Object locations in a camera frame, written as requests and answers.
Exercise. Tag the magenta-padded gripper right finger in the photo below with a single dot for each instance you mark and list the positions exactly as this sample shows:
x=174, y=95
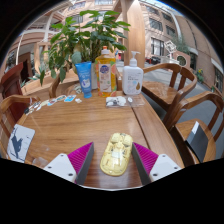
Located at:
x=164, y=165

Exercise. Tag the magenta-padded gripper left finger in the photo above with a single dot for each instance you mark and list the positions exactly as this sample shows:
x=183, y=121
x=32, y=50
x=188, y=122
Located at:
x=61, y=166

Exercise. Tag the yellow translucent computer mouse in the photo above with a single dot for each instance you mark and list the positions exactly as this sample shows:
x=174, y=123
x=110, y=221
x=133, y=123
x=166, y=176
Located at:
x=116, y=155

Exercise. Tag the grey cat-print mouse pad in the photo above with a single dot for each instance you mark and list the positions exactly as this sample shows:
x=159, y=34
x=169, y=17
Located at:
x=20, y=143

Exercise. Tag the curved-back wooden armchair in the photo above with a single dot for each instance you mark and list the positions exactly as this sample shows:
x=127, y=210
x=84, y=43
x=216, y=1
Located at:
x=186, y=131
x=55, y=87
x=13, y=99
x=160, y=91

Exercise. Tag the black flat box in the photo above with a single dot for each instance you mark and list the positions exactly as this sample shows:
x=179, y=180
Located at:
x=197, y=141

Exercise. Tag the small blue sticker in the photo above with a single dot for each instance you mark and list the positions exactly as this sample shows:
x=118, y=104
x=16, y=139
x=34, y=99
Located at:
x=70, y=98

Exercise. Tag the clear plastic bag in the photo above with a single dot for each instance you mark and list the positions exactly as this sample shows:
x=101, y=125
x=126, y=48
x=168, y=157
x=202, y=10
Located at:
x=125, y=101

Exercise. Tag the blue squeeze tube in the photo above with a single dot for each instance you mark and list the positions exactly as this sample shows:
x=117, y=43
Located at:
x=84, y=80

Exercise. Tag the white pump bottle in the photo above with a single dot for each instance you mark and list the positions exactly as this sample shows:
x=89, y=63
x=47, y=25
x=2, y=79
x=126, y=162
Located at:
x=132, y=80

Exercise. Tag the yellow liquid bottle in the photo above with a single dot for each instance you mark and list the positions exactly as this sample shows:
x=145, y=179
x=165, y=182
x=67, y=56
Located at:
x=106, y=75

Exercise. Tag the leafy plant in white pot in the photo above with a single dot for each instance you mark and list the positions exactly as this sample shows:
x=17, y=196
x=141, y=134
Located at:
x=70, y=40

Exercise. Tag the dark red wooden pedestal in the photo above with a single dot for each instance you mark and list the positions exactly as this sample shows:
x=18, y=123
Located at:
x=11, y=83

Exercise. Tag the white frame sculpture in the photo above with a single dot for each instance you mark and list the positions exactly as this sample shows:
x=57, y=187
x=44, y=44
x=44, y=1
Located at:
x=170, y=48

